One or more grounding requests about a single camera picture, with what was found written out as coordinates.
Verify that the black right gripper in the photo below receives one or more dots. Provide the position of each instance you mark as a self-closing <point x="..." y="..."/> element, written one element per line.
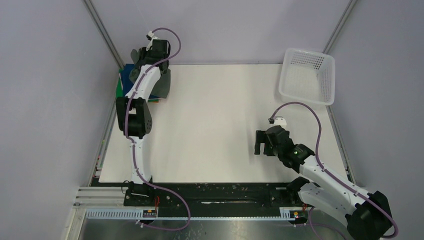
<point x="261" y="137"/>

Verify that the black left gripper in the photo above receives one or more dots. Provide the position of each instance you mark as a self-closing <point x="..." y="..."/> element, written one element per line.
<point x="144" y="52"/>

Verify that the dark grey t shirt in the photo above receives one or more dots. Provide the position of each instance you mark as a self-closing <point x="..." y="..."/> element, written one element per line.
<point x="161" y="88"/>

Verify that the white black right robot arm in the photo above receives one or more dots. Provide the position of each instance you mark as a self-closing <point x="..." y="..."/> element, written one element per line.
<point x="366" y="215"/>

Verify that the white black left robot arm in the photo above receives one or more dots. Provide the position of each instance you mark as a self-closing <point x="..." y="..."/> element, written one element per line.
<point x="135" y="121"/>

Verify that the folded navy blue t shirt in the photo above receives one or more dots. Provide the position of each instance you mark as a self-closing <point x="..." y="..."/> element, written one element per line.
<point x="127" y="82"/>

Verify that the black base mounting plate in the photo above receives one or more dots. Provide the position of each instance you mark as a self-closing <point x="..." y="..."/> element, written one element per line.
<point x="229" y="195"/>

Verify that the white plastic basket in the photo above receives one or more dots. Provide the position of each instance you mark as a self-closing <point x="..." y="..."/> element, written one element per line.
<point x="308" y="77"/>

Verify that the left aluminium frame post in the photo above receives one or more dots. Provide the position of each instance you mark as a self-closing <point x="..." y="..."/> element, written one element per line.
<point x="89" y="4"/>

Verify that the white slotted cable duct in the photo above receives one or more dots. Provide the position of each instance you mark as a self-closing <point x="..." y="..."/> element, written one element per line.
<point x="218" y="214"/>

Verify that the grey aluminium frame post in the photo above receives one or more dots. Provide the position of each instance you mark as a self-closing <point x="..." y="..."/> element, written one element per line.
<point x="339" y="26"/>

